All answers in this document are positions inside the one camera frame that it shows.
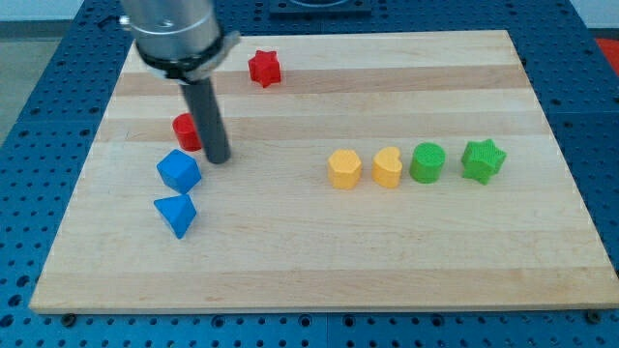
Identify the green cylinder block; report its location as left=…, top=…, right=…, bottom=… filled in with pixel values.
left=409, top=142, right=446, bottom=184

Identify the green star block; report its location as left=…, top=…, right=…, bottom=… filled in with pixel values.
left=460, top=139, right=507, bottom=185

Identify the blue cube block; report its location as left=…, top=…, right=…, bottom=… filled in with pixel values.
left=156, top=150, right=201, bottom=194

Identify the yellow heart block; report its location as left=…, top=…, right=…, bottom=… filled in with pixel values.
left=371, top=147, right=402, bottom=189

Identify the wooden board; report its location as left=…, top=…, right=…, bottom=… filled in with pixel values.
left=30, top=30, right=618, bottom=314

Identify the blue triangle block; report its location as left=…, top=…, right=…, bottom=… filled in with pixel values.
left=154, top=194, right=196, bottom=240

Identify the red star block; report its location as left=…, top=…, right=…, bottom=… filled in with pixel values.
left=248, top=50, right=281, bottom=88

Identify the yellow hexagon block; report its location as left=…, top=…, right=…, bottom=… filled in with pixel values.
left=327, top=149, right=363, bottom=189

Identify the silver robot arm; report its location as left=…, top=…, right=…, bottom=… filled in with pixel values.
left=119, top=0, right=241, bottom=164

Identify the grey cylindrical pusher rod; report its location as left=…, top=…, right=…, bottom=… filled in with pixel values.
left=181, top=78, right=231, bottom=164

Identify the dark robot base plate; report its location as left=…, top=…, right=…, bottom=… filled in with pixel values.
left=268, top=0, right=372, bottom=17

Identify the red cylinder block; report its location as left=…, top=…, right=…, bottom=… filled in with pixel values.
left=172, top=113, right=202, bottom=152

